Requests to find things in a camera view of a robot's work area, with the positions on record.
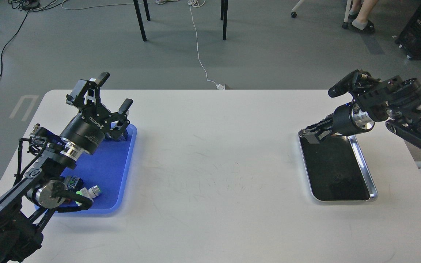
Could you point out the right-side image-right right gripper black finger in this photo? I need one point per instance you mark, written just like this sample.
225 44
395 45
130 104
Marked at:
323 125

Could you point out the black Robotiq gripper body left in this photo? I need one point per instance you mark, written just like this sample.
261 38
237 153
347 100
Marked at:
87 129

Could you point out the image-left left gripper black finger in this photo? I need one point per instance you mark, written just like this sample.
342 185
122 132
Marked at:
86 95
118 122

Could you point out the left-side image-right right gripper black finger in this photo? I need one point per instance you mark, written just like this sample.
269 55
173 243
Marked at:
317 136

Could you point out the black Robotiq gripper body right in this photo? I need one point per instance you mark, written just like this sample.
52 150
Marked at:
341 121

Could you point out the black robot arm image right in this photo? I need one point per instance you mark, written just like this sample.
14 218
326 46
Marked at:
394 101

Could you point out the green white small part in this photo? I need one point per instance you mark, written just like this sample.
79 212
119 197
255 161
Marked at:
91 193

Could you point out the blue plastic tray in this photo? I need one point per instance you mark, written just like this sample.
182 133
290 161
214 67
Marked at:
107 168

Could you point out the metal tray with black mat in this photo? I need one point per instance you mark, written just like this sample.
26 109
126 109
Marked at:
336 170

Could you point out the black blue component in tray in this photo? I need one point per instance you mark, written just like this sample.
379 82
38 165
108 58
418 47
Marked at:
74 183

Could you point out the white chair base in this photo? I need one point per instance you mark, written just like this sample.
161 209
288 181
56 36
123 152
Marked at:
322 7

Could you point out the person legs with sandals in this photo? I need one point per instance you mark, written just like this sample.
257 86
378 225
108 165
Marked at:
359 16

